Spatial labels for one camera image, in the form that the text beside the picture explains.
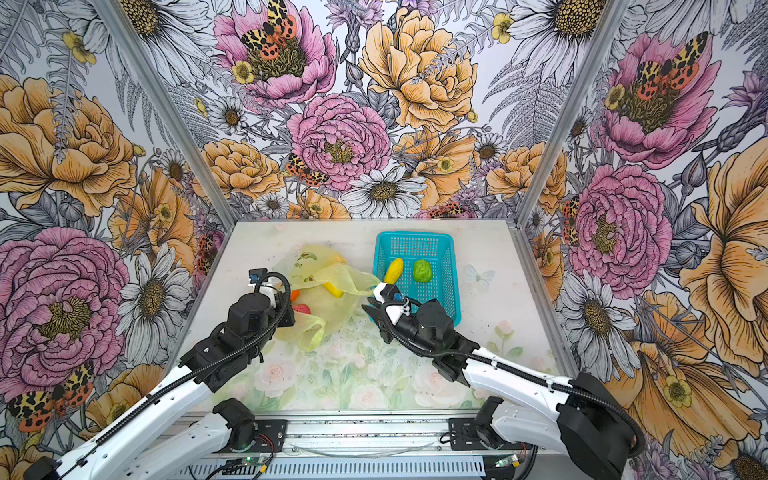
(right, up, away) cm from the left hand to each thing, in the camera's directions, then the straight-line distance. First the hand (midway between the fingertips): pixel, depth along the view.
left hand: (286, 302), depth 77 cm
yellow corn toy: (+28, +6, +24) cm, 37 cm away
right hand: (+21, -1, -4) cm, 22 cm away
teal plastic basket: (+44, +13, +31) cm, 55 cm away
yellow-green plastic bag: (+4, +8, +6) cm, 11 cm away
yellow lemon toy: (+8, +1, +20) cm, 21 cm away
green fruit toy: (+37, +6, +22) cm, 43 cm away
